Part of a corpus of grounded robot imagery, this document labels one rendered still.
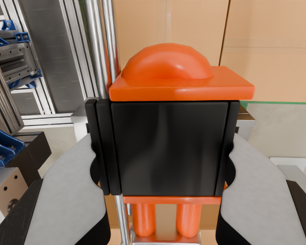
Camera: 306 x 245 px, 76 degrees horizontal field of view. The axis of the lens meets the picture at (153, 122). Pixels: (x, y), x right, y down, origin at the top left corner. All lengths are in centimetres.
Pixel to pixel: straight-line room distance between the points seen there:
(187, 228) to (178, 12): 65
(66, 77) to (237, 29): 87
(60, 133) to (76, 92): 53
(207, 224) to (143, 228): 28
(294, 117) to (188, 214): 156
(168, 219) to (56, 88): 112
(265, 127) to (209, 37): 103
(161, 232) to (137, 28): 64
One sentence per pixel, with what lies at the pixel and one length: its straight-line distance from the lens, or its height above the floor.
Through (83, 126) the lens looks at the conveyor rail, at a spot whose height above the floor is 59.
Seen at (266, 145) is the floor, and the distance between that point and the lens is 174.
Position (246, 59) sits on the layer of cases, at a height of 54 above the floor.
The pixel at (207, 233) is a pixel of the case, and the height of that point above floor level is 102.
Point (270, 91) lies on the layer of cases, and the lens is 87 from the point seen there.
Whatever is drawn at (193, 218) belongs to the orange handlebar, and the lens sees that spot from 18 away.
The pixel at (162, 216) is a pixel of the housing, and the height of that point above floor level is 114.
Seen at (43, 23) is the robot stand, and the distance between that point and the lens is 120.
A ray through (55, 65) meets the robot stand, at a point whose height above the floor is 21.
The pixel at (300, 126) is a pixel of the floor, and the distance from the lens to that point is 177.
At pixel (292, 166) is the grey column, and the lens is 193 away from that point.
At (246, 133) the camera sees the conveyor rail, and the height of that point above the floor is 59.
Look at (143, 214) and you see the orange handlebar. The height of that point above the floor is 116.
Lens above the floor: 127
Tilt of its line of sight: 63 degrees down
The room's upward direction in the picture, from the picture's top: 176 degrees counter-clockwise
